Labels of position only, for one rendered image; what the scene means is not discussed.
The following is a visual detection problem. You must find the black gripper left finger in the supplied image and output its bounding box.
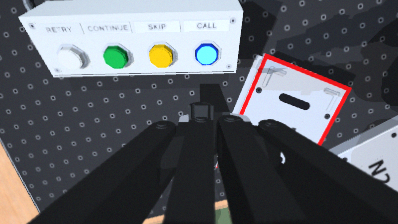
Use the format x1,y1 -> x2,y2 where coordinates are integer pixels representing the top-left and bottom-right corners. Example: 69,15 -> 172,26
26,84 -> 216,224

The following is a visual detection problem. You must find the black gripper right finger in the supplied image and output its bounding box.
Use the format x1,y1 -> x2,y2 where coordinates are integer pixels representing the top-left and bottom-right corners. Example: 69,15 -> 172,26
209,84 -> 398,224

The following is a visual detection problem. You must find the white operator button panel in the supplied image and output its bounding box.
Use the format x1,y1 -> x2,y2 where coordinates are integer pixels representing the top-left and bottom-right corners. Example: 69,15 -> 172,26
19,0 -> 243,77

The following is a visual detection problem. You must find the black flat base plate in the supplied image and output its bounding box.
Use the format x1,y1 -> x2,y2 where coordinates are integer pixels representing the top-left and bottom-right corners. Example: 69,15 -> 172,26
0,0 -> 398,213

